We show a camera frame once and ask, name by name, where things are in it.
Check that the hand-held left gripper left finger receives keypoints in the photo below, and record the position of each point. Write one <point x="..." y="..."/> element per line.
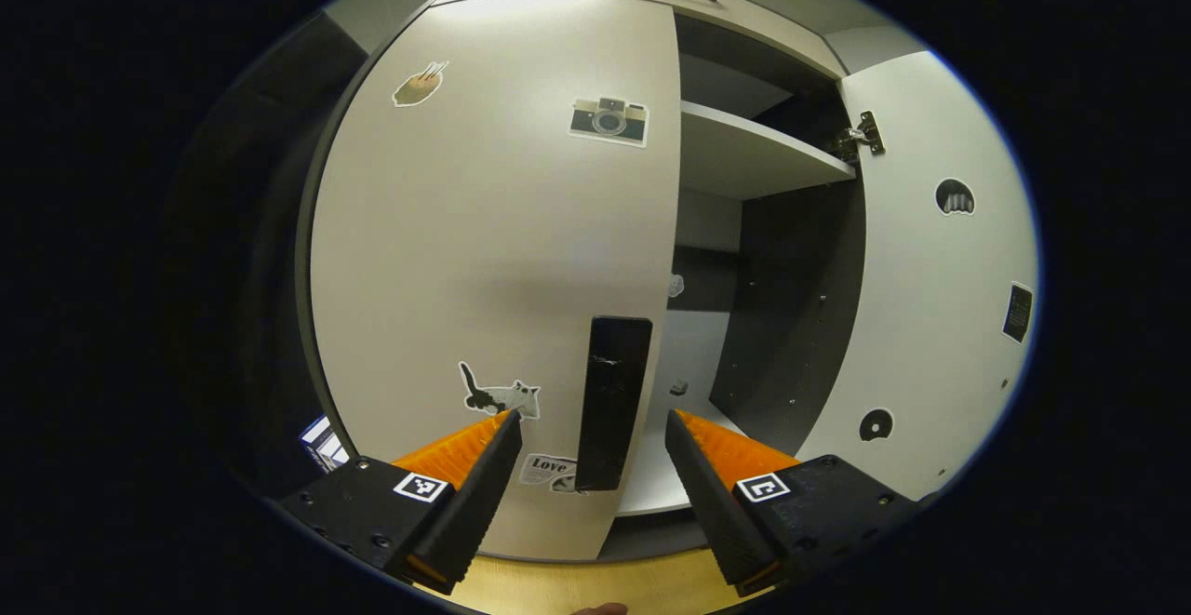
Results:
<point x="475" y="503"/>

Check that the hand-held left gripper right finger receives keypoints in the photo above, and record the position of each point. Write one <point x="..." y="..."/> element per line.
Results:
<point x="716" y="503"/>

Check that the grey double-door shoe cabinet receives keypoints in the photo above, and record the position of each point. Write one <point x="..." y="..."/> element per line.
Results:
<point x="791" y="299"/>

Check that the camera sticker shoe cabinet door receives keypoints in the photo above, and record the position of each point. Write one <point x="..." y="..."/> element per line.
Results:
<point x="484" y="224"/>

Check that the headphone sticker shoe cabinet door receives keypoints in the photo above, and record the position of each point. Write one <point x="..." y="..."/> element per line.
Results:
<point x="930" y="317"/>

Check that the white cabinet shelf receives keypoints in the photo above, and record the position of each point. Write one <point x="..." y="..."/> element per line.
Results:
<point x="651" y="485"/>
<point x="744" y="150"/>

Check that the metal door hinge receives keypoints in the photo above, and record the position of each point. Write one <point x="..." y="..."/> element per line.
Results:
<point x="861" y="139"/>

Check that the black backdrop cloth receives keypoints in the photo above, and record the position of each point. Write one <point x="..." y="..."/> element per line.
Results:
<point x="242" y="271"/>

